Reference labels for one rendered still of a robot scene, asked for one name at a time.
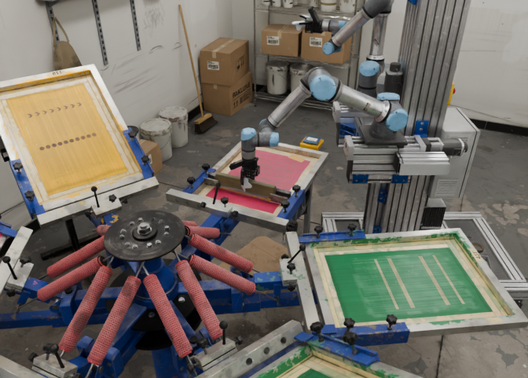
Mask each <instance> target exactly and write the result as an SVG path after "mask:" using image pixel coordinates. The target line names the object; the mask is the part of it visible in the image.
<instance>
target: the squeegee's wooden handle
mask: <svg viewBox="0 0 528 378"><path fill-rule="evenodd" d="M215 179H216V180H219V183H220V184H221V185H225V186H228V187H232V188H235V189H241V190H243V189H242V186H241V184H240V177H238V176H235V175H231V174H225V173H222V172H217V173H216V174H215ZM248 182H249V183H250V184H251V186H252V187H251V188H249V189H245V191H248V192H251V193H257V194H260V195H263V196H268V197H269V198H270V194H271V193H272V194H275V195H276V186H275V185H271V184H267V183H264V182H258V181H254V180H251V179H248Z"/></svg>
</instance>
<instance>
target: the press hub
mask: <svg viewBox="0 0 528 378"><path fill-rule="evenodd" d="M184 236H185V225H184V223H183V221H182V220H181V219H180V218H179V217H178V216H176V215H174V214H171V213H170V212H166V211H157V210H149V211H139V212H135V213H132V214H129V215H126V216H124V217H122V218H121V219H119V220H117V221H116V222H114V223H113V224H112V225H111V226H110V227H109V228H108V230H107V231H106V233H105V235H104V247H105V249H106V251H107V252H108V253H109V254H110V255H112V256H113V257H115V258H117V259H121V260H123V261H128V262H138V263H137V267H136V268H137V271H136V273H135V274H134V272H133V271H132V269H131V268H128V269H127V270H125V271H123V272H122V273H121V274H120V275H119V276H118V277H117V278H116V279H115V280H114V281H113V282H112V283H111V285H110V288H114V287H123V286H124V284H125V282H126V280H127V278H128V277H130V276H134V277H135V276H136V274H137V272H138V270H139V268H140V266H141V263H140V262H145V263H144V265H145V268H146V270H147V271H148V274H149V275H150V274H155V275H156V276H157V278H158V280H159V282H160V284H161V286H162V288H163V290H164V292H165V294H166V296H167V298H168V300H169V301H170V300H172V302H173V303H174V305H175V306H176V307H177V308H178V310H179V311H180V312H181V314H182V316H183V317H184V318H185V320H187V322H188V323H189V325H190V326H191V328H192V329H193V331H196V329H197V328H198V327H199V325H200V323H201V321H202V319H201V318H200V316H199V314H198V312H197V310H195V309H196V308H195V306H194V304H193V301H192V300H191V298H190V296H189V294H178V287H179V285H178V283H179V282H182V280H181V278H180V277H179V275H178V274H177V275H176V274H175V273H174V271H172V270H170V269H169V268H168V266H169V265H170V264H171V262H172V261H173V259H162V258H161V257H162V256H164V255H166V254H168V253H170V252H172V251H173V250H174V249H175V248H176V247H177V246H178V245H179V244H180V243H181V242H182V240H183V239H184ZM145 277H147V275H146V273H145V271H144V269H143V267H142V268H141V271H140V273H139V274H138V276H137V278H139V279H140V281H141V284H140V286H139V288H138V290H137V293H136V295H135V297H134V299H133V301H132V303H131V305H130V307H129V309H130V308H131V307H132V306H133V305H134V303H136V304H138V305H140V306H146V307H147V310H146V311H145V312H144V313H143V314H142V315H141V316H140V318H139V319H138V320H137V321H136V322H135V324H134V325H133V326H132V327H131V330H134V331H140V332H146V333H145V334H144V335H143V336H142V338H141V339H140V340H139V341H138V343H137V344H136V345H135V347H136V349H138V350H150V351H151V352H152V360H153V364H154V368H155V372H156V378H184V376H183V373H178V371H177V369H176V368H175V367H174V363H173V358H172V353H171V346H172V344H173V343H172V342H171V340H170V338H169V337H168V335H167V334H166V333H165V331H164V330H163V329H164V328H165V327H164V325H163V322H162V321H161V319H160V316H159V314H158V312H157V310H156V308H155V306H154V304H153V302H152V300H151V298H150V296H149V293H148V291H147V289H146V287H145V285H144V283H143V280H144V278H145ZM116 300H117V299H106V300H105V304H106V308H107V311H108V314H110V312H111V310H112V308H113V306H114V304H115V302H116ZM194 310H195V311H194Z"/></svg>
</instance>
